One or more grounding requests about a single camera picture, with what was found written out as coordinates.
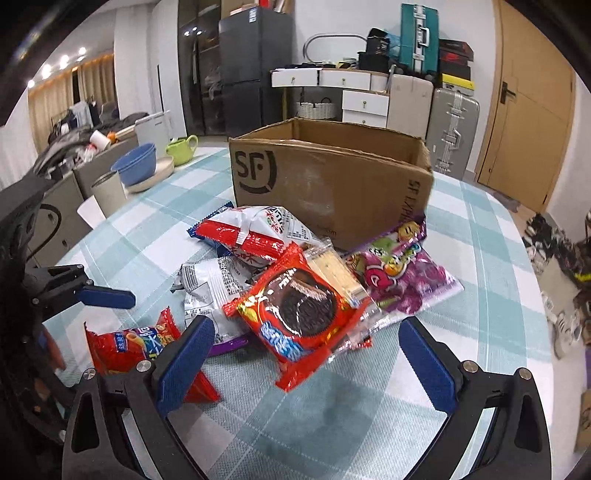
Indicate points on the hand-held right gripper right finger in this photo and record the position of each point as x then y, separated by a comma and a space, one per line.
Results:
427, 369

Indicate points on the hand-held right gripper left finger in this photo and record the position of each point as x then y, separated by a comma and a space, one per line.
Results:
184, 364

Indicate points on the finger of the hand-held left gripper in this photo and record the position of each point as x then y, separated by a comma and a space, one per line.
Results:
108, 297

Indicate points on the purple snack packet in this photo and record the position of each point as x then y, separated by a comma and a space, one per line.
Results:
226, 345

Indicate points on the red chip packet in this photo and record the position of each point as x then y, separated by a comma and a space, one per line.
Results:
120, 350

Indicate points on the silver white snack packet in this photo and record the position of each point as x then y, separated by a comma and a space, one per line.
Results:
207, 286

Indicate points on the purple candy bag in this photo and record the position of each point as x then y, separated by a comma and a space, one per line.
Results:
406, 277

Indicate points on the blue edged snack packet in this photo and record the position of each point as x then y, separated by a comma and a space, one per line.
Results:
194, 230

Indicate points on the red chocolate cookie packet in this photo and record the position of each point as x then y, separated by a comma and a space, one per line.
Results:
295, 323

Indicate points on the clear cracker sandwich packet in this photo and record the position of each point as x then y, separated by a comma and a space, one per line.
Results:
332, 272

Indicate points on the red white noodle packet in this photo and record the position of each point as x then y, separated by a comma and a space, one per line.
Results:
258, 226

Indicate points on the brown cardboard box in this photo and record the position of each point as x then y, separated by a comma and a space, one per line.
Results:
323, 184

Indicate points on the plaid tablecloth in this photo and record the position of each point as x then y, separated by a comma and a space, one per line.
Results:
369, 415

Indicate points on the grey cup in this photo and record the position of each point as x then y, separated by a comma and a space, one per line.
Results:
108, 196

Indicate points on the pile of dark clothes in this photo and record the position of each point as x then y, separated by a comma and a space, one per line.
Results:
69, 138

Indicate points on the beige plate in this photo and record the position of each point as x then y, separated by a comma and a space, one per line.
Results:
159, 177

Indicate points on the blue bowl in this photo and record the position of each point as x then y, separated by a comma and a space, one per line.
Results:
134, 164

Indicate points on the green watering can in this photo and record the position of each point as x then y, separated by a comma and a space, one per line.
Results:
180, 152

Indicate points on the pile of shoes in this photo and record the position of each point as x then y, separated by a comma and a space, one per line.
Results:
554, 258

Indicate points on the white appliance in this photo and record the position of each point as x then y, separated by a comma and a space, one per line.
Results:
152, 129

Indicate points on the beige curtain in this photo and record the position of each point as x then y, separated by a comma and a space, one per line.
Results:
92, 78

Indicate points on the silver suitcase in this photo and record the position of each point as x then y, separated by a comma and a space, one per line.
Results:
452, 129

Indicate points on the dark glass cabinet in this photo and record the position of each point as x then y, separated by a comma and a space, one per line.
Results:
198, 69

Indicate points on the beige suitcase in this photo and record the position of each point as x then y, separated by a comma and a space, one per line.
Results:
411, 106

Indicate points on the black refrigerator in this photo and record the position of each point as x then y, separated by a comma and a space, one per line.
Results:
254, 69

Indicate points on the wooden door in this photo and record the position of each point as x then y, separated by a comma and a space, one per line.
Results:
526, 115

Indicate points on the white drawer desk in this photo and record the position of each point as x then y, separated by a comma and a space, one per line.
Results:
364, 101

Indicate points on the woven basket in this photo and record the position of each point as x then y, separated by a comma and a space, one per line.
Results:
314, 110

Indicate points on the yellow black shoe box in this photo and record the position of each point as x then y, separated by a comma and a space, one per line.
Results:
457, 82

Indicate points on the red black shoe box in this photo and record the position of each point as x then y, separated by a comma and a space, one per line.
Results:
455, 50

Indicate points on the black bag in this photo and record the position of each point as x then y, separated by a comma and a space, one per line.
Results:
376, 53

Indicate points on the teal suitcase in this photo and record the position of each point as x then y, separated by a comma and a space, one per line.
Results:
413, 41

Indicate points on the folded cardboard sheets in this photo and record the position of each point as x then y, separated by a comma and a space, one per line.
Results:
277, 7

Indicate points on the metal tube frame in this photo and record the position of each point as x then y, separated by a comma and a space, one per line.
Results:
323, 37

